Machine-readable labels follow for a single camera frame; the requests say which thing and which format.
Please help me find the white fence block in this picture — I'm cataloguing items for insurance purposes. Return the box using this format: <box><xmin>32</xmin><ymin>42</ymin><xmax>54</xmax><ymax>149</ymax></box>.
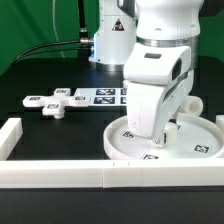
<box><xmin>0</xmin><ymin>118</ymin><xmax>23</xmax><ymax>161</ymax></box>
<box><xmin>216</xmin><ymin>115</ymin><xmax>224</xmax><ymax>134</ymax></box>

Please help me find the black cable upper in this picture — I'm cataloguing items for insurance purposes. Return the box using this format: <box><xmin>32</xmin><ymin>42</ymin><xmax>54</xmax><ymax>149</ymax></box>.
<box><xmin>12</xmin><ymin>39</ymin><xmax>95</xmax><ymax>64</ymax></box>

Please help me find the white front fence bar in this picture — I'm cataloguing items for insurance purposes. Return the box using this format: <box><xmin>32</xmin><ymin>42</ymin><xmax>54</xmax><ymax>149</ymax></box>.
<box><xmin>0</xmin><ymin>158</ymin><xmax>224</xmax><ymax>188</ymax></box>

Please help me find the white marker sheet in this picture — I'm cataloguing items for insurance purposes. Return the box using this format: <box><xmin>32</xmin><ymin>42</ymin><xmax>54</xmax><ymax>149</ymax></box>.
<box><xmin>74</xmin><ymin>88</ymin><xmax>126</xmax><ymax>106</ymax></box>

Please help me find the black cable lower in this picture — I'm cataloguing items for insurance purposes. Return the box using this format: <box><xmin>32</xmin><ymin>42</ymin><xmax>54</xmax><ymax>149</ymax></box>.
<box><xmin>12</xmin><ymin>47</ymin><xmax>94</xmax><ymax>65</ymax></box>

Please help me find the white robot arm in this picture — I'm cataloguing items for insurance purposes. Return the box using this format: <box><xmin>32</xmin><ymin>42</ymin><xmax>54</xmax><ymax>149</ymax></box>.
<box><xmin>89</xmin><ymin>0</ymin><xmax>204</xmax><ymax>140</ymax></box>

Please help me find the black vertical cable connector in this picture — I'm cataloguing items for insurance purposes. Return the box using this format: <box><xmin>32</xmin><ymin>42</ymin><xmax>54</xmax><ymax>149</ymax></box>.
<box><xmin>77</xmin><ymin>0</ymin><xmax>88</xmax><ymax>59</ymax></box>

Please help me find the white left fence block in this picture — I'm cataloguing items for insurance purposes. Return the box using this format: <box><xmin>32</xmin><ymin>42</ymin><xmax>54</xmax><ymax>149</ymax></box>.
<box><xmin>0</xmin><ymin>118</ymin><xmax>23</xmax><ymax>161</ymax></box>

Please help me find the white round table top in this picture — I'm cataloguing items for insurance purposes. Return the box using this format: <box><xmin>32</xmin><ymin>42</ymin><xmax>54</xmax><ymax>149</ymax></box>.
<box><xmin>103</xmin><ymin>113</ymin><xmax>224</xmax><ymax>160</ymax></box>

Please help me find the black cable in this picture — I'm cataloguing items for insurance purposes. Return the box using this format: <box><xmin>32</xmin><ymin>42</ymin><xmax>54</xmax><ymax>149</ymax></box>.
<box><xmin>12</xmin><ymin>39</ymin><xmax>95</xmax><ymax>64</ymax></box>
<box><xmin>12</xmin><ymin>47</ymin><xmax>94</xmax><ymax>65</ymax></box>

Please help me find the white cross-shaped table base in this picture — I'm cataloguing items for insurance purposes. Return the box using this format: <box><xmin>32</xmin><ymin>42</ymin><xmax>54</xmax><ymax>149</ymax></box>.
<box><xmin>23</xmin><ymin>88</ymin><xmax>91</xmax><ymax>119</ymax></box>

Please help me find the white right fence block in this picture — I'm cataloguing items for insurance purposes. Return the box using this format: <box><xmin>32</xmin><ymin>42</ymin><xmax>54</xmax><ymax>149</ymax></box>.
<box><xmin>216</xmin><ymin>115</ymin><xmax>224</xmax><ymax>134</ymax></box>

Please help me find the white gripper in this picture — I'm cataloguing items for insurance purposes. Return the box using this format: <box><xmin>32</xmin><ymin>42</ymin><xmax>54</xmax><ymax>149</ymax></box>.
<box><xmin>123</xmin><ymin>43</ymin><xmax>194</xmax><ymax>147</ymax></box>

